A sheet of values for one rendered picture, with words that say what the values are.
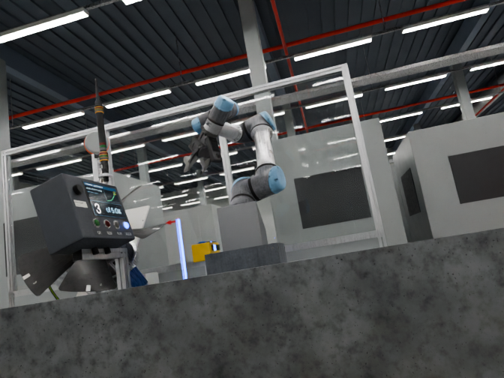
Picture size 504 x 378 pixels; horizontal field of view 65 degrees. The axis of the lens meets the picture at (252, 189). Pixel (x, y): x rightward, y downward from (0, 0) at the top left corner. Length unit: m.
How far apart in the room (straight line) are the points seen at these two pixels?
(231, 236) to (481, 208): 3.71
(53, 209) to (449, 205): 4.32
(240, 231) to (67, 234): 0.79
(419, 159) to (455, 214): 0.72
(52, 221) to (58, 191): 0.08
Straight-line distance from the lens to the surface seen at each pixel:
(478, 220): 4.98
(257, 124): 2.06
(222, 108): 1.65
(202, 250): 2.06
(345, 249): 2.42
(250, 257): 1.59
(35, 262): 2.14
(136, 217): 2.40
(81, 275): 1.88
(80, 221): 1.12
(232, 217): 1.70
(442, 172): 4.95
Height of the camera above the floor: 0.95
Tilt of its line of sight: 10 degrees up
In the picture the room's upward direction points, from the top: 9 degrees counter-clockwise
